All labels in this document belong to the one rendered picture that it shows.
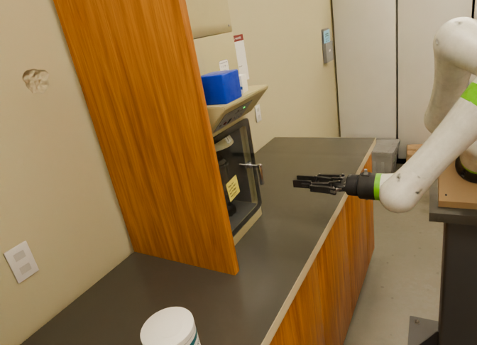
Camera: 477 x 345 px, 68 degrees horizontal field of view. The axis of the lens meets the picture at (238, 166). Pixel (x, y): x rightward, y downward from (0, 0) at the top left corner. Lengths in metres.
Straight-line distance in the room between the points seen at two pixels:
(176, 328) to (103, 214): 0.67
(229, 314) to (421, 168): 0.69
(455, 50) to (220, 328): 1.00
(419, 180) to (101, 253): 1.14
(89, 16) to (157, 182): 0.56
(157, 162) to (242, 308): 0.54
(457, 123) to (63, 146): 1.20
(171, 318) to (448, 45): 1.01
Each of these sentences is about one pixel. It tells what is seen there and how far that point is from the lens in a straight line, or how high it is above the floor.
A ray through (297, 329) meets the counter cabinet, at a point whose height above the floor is 0.71.
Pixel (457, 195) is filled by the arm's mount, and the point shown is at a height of 0.99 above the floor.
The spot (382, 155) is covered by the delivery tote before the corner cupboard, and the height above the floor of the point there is 0.29.
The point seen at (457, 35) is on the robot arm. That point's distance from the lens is 1.15.
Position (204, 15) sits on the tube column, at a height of 1.77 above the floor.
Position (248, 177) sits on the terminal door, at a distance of 1.43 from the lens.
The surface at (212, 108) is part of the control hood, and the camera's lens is 1.11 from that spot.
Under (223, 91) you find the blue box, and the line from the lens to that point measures 1.11.
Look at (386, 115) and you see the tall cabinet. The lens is 4.20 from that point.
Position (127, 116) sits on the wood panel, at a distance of 1.24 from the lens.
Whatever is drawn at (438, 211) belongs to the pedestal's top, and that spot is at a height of 0.94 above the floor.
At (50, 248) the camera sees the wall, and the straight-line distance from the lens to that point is 1.38.
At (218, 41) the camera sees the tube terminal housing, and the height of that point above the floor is 1.69.
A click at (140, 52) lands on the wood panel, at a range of 1.13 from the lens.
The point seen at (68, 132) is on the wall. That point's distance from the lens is 1.37.
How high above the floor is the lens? 1.73
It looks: 21 degrees down
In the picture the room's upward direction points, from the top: 10 degrees counter-clockwise
